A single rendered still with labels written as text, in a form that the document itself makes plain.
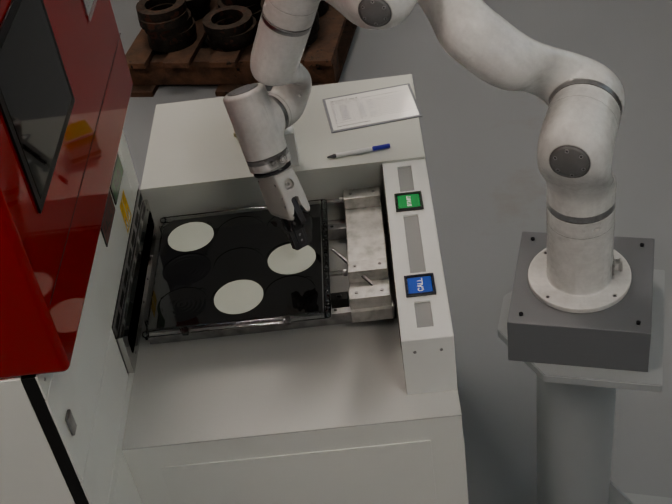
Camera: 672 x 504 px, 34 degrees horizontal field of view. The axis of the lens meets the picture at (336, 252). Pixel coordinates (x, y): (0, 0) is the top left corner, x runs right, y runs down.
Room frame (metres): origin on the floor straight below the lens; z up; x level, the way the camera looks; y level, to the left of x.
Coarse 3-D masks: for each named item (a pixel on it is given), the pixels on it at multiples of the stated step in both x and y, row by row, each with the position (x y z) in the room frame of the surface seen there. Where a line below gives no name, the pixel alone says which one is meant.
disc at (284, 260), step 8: (280, 248) 1.76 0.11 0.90; (288, 248) 1.76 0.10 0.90; (304, 248) 1.75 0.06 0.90; (312, 248) 1.75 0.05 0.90; (272, 256) 1.74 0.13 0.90; (280, 256) 1.74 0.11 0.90; (288, 256) 1.73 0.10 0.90; (296, 256) 1.73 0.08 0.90; (304, 256) 1.73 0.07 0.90; (312, 256) 1.72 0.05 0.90; (272, 264) 1.72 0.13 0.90; (280, 264) 1.71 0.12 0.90; (288, 264) 1.71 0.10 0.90; (296, 264) 1.70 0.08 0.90; (304, 264) 1.70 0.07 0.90; (280, 272) 1.69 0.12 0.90; (288, 272) 1.68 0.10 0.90; (296, 272) 1.68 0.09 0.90
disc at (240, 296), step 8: (240, 280) 1.68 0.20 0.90; (248, 280) 1.68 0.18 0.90; (224, 288) 1.67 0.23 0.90; (232, 288) 1.66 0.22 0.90; (240, 288) 1.66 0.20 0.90; (248, 288) 1.65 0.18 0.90; (256, 288) 1.65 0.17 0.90; (216, 296) 1.65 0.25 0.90; (224, 296) 1.64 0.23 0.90; (232, 296) 1.64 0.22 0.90; (240, 296) 1.63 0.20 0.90; (248, 296) 1.63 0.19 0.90; (256, 296) 1.63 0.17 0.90; (216, 304) 1.62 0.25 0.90; (224, 304) 1.62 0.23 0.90; (232, 304) 1.61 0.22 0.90; (240, 304) 1.61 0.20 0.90; (248, 304) 1.61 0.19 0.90; (256, 304) 1.60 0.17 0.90; (224, 312) 1.59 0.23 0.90; (232, 312) 1.59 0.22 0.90; (240, 312) 1.59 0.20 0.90
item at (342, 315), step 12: (336, 312) 1.60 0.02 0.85; (348, 312) 1.59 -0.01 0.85; (276, 324) 1.60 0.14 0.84; (300, 324) 1.60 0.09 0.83; (312, 324) 1.60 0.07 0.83; (324, 324) 1.60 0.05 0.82; (168, 336) 1.62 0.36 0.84; (180, 336) 1.62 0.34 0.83; (192, 336) 1.62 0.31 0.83; (204, 336) 1.61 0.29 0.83; (216, 336) 1.61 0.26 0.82
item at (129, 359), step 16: (144, 208) 1.92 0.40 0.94; (144, 224) 1.88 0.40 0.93; (144, 256) 1.85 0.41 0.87; (144, 272) 1.79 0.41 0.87; (128, 288) 1.66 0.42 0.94; (144, 288) 1.74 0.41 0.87; (128, 304) 1.61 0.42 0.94; (144, 304) 1.71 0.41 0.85; (128, 320) 1.58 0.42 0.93; (128, 336) 1.60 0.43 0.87; (128, 352) 1.52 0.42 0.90; (128, 368) 1.52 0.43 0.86
